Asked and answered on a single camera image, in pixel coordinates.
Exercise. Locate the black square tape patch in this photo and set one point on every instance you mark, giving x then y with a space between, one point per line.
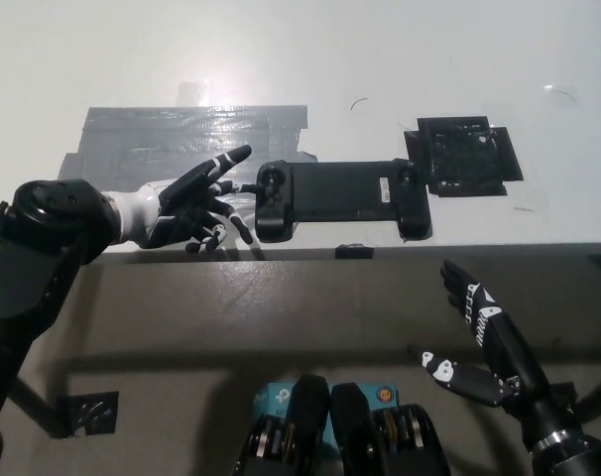
459 156

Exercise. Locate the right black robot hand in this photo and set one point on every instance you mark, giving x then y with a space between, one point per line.
514 357

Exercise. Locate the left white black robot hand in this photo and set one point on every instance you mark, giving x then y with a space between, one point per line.
181 203

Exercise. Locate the grey duct tape patch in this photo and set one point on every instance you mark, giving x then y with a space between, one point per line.
181 129

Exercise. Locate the black floor tape patch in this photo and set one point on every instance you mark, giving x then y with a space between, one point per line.
89 414

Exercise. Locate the black table leg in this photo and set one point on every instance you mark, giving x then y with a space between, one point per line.
33 406

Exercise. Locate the small black tape strip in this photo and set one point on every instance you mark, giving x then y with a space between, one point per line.
354 251

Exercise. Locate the black game controller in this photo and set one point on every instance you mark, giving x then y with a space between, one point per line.
340 191

